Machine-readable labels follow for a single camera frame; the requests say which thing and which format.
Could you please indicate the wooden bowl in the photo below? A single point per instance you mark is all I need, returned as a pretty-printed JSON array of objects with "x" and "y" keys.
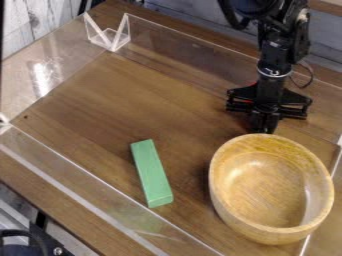
[{"x": 270, "y": 188}]

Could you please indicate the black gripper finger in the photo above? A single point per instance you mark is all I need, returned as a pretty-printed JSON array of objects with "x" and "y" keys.
[
  {"x": 257, "y": 122},
  {"x": 272, "y": 122}
]

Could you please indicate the green rectangular block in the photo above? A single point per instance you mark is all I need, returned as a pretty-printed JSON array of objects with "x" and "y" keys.
[{"x": 151, "y": 173}]

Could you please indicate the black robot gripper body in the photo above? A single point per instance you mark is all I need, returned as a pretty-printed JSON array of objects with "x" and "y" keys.
[{"x": 268, "y": 99}]

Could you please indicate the clear acrylic tray walls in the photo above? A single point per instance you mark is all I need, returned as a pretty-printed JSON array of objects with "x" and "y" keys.
[{"x": 118, "y": 78}]

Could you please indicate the black clamp bracket with screw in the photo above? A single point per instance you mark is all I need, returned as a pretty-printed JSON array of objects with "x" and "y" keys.
[{"x": 45, "y": 241}]

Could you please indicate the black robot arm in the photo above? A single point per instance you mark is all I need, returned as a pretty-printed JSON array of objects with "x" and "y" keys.
[{"x": 284, "y": 43}]

